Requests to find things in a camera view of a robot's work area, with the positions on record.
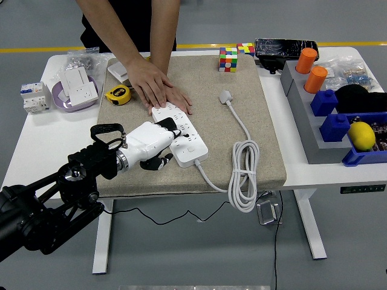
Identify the white switch panel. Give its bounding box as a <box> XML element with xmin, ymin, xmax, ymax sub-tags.
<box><xmin>58</xmin><ymin>66</ymin><xmax>89</xmax><ymax>93</ymax></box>

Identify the blue plastic bin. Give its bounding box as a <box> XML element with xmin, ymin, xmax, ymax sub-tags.
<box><xmin>341</xmin><ymin>111</ymin><xmax>387</xmax><ymax>167</ymax></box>

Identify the black plug adapter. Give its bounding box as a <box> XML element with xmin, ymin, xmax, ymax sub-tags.
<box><xmin>155</xmin><ymin>117</ymin><xmax>179</xmax><ymax>134</ymax></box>

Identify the grey stepped block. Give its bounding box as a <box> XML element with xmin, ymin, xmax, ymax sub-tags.
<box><xmin>279</xmin><ymin>60</ymin><xmax>354</xmax><ymax>166</ymax></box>

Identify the yellow tape measure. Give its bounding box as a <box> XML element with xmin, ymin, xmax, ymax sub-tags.
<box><xmin>104</xmin><ymin>85</ymin><xmax>132</xmax><ymax>106</ymax></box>

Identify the black floor cable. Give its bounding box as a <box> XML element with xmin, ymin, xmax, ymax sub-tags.
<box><xmin>273</xmin><ymin>190</ymin><xmax>284</xmax><ymax>290</ymax></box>

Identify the dark circuit board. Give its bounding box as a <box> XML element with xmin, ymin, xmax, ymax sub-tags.
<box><xmin>370</xmin><ymin>120</ymin><xmax>387</xmax><ymax>152</ymax></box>

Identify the black table control panel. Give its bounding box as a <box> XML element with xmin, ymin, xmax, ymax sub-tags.
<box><xmin>340</xmin><ymin>184</ymin><xmax>387</xmax><ymax>195</ymax></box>

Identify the orange cylinder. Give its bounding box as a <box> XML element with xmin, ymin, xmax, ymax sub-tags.
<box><xmin>295</xmin><ymin>47</ymin><xmax>318</xmax><ymax>75</ymax></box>
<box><xmin>304</xmin><ymin>66</ymin><xmax>328</xmax><ymax>94</ymax></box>

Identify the colourful puzzle cube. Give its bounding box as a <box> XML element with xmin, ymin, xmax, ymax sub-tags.
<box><xmin>218</xmin><ymin>47</ymin><xmax>239</xmax><ymax>73</ymax></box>
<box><xmin>236</xmin><ymin>42</ymin><xmax>256</xmax><ymax>57</ymax></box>

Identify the thin black adapter cord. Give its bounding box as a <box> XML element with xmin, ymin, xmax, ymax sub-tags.
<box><xmin>99</xmin><ymin>193</ymin><xmax>273</xmax><ymax>225</ymax></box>

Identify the grey-brown mat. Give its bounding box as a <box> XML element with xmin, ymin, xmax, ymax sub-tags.
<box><xmin>95</xmin><ymin>54</ymin><xmax>287</xmax><ymax>199</ymax></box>

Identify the person's left hand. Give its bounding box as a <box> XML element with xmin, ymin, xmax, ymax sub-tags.
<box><xmin>148</xmin><ymin>84</ymin><xmax>194</xmax><ymax>116</ymax></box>

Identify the black plastic-wrapped box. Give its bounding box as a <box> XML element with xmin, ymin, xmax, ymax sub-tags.
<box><xmin>254</xmin><ymin>37</ymin><xmax>320</xmax><ymax>63</ymax></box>

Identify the yellow lemon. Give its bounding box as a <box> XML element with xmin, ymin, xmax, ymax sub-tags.
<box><xmin>347</xmin><ymin>121</ymin><xmax>377</xmax><ymax>151</ymax></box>

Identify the white wall socket panel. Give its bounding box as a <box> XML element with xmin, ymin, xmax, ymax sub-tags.
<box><xmin>68</xmin><ymin>83</ymin><xmax>100</xmax><ymax>107</ymax></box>

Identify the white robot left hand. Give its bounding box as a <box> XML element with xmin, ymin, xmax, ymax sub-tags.
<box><xmin>122</xmin><ymin>120</ymin><xmax>184</xmax><ymax>171</ymax></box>

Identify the black cloth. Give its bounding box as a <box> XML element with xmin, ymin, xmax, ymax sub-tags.
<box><xmin>334</xmin><ymin>83</ymin><xmax>387</xmax><ymax>115</ymax></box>

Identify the purple bowl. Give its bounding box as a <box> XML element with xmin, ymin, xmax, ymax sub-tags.
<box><xmin>51</xmin><ymin>74</ymin><xmax>102</xmax><ymax>113</ymax></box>

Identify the white power strip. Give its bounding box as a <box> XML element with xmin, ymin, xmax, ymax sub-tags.
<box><xmin>151</xmin><ymin>101</ymin><xmax>209</xmax><ymax>169</ymax></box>

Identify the white table leg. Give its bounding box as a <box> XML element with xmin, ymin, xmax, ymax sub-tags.
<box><xmin>293</xmin><ymin>189</ymin><xmax>328</xmax><ymax>260</ymax></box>
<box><xmin>91</xmin><ymin>199</ymin><xmax>114</xmax><ymax>276</ymax></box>

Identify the person's right hand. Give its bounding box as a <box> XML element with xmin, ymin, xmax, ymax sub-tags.
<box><xmin>123</xmin><ymin>56</ymin><xmax>175</xmax><ymax>109</ymax></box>

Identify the clear bag of parts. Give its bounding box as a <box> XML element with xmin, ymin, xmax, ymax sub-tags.
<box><xmin>317</xmin><ymin>56</ymin><xmax>379</xmax><ymax>93</ymax></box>

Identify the white wall switch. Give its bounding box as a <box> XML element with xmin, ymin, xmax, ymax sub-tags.
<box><xmin>107</xmin><ymin>60</ymin><xmax>131</xmax><ymax>82</ymax></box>

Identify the blue block with knob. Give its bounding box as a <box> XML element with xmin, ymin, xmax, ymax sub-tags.
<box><xmin>310</xmin><ymin>89</ymin><xmax>339</xmax><ymax>117</ymax></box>
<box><xmin>319</xmin><ymin>114</ymin><xmax>351</xmax><ymax>143</ymax></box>

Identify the white power cord with plug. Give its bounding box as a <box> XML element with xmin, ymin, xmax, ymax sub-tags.
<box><xmin>193</xmin><ymin>89</ymin><xmax>261</xmax><ymax>213</ymax></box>

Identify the clear bag of screws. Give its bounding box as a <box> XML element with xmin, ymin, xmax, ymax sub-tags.
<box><xmin>51</xmin><ymin>47</ymin><xmax>109</xmax><ymax>82</ymax></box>

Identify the white circuit breaker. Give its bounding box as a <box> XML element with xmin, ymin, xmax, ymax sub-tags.
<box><xmin>20</xmin><ymin>81</ymin><xmax>52</xmax><ymax>115</ymax></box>

